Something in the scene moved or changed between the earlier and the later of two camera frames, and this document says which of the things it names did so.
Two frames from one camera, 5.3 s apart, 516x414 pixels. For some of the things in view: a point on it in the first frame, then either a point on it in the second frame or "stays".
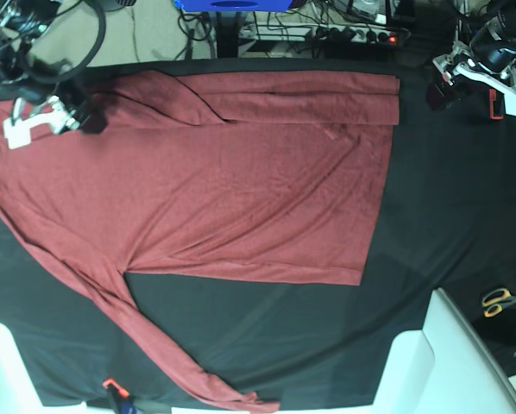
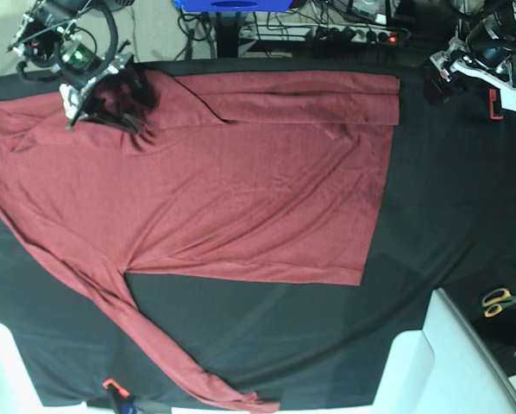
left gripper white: (59, 119) → (142, 93)
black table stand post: (227, 35) stays
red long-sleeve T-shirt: (273, 176) stays
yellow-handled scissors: (495, 299) stays
